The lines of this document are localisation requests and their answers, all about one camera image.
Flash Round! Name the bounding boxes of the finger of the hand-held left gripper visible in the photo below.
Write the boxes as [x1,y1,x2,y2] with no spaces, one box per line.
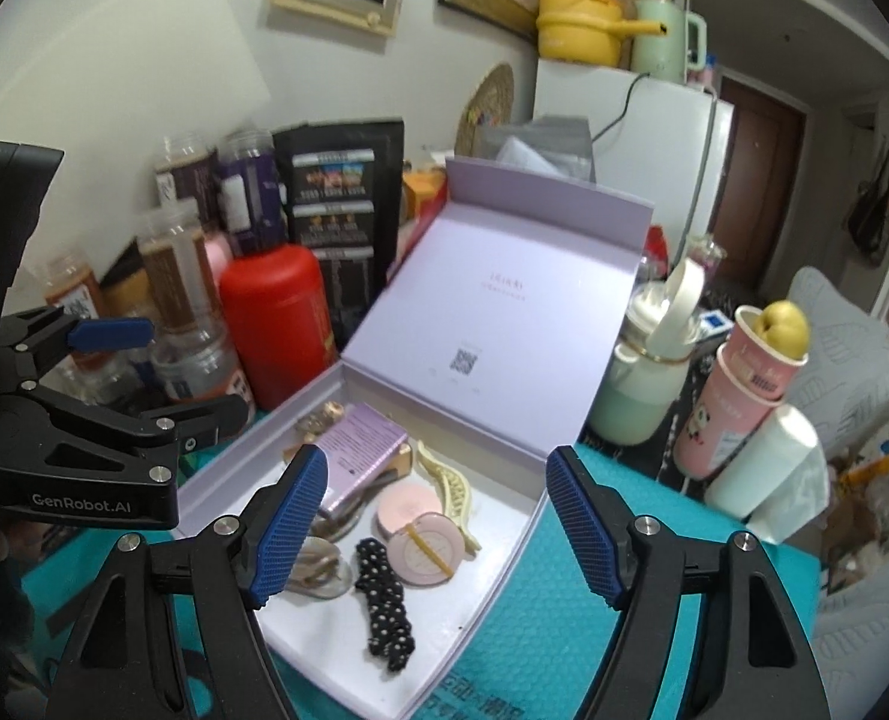
[25,390,254,460]
[0,307,157,376]

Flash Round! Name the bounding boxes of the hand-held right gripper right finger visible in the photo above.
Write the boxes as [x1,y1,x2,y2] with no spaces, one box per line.
[545,446,836,720]

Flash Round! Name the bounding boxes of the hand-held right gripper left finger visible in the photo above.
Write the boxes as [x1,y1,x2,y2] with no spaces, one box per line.
[43,444,331,720]

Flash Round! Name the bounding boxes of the grey wavy hair claw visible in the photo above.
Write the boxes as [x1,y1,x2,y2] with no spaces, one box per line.
[287,536,354,602]

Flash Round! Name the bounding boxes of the lilac rectangular cosmetics box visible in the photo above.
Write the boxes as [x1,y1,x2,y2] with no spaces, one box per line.
[313,403,408,518]

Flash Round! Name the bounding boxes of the clear hair claw cream charms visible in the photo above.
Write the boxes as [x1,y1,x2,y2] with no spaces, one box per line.
[295,403,344,442]

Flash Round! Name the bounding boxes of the pink round compact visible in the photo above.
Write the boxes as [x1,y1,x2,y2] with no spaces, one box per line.
[376,484,442,537]

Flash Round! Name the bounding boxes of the black polka dot scrunchie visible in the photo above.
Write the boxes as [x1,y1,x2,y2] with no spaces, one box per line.
[353,538,418,672]

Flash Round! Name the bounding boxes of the lilac round compact yellow band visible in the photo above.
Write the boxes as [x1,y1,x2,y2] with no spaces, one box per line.
[388,514,464,586]

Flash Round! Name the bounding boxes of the pale yellow hair claw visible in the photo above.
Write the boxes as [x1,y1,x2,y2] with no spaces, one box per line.
[413,442,485,560]

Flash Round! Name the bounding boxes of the lilac gift box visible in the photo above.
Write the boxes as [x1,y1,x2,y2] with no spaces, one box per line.
[175,156,656,720]

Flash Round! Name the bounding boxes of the wide clear jar brown contents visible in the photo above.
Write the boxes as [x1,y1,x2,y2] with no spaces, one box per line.
[151,330,254,406]

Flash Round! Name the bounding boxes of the amber jar white label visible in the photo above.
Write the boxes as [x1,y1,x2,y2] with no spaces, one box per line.
[43,251,108,323]

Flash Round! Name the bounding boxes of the clear jar brown label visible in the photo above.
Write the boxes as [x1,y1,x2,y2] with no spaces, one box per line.
[137,202,221,335]

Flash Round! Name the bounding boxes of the teal printed bubble mat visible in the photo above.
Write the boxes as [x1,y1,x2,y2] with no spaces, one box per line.
[17,420,828,720]

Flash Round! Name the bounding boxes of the pink cylinder bottle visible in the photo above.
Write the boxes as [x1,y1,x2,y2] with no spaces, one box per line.
[205,232,236,278]

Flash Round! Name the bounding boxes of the red canister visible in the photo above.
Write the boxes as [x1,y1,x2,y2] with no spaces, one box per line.
[220,244,341,410]

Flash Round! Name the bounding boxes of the mint bottle cream lid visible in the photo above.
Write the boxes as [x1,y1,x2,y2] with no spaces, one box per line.
[587,259,708,445]

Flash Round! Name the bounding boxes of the dark brown jar white label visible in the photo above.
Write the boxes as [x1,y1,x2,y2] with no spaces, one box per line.
[155,135,221,222]

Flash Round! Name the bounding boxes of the pink panda paper cups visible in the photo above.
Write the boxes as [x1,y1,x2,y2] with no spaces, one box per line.
[673,307,813,481]

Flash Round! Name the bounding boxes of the white paper roll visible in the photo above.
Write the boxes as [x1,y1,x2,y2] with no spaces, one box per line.
[703,405,828,545]

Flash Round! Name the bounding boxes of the dark purple jar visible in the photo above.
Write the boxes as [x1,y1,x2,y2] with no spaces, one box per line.
[215,130,288,256]

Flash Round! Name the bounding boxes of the black foil pouch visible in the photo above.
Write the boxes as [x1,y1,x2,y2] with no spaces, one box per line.
[272,118,407,346]

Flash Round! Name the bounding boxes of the yellow pear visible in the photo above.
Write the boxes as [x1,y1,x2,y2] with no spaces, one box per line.
[759,300,813,357]

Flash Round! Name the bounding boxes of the grey embossed sofa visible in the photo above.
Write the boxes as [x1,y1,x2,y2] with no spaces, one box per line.
[782,266,889,451]

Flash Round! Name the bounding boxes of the orange box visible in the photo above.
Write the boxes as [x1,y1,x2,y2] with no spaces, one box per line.
[403,169,446,222]

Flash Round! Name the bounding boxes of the white mini fridge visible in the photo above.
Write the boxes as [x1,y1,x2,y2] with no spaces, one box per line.
[534,60,738,263]

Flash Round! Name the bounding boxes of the grey plastic bag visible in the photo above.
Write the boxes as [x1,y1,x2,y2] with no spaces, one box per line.
[482,116,596,181]

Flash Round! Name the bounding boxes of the brown wooden door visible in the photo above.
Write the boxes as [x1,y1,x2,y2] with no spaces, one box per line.
[718,79,806,290]

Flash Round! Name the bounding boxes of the dark hanging bag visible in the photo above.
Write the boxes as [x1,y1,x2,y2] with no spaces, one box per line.
[845,146,889,267]

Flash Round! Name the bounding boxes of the woven round mat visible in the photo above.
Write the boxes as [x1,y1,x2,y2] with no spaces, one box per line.
[455,64,516,158]

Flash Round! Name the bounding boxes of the mint green kettle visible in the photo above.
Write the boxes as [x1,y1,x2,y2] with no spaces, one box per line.
[630,0,708,87]

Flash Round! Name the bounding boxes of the yellow pot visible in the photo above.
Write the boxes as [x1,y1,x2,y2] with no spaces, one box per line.
[536,0,666,67]

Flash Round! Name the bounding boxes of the black power cable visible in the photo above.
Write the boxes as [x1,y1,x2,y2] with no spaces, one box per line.
[590,71,651,143]

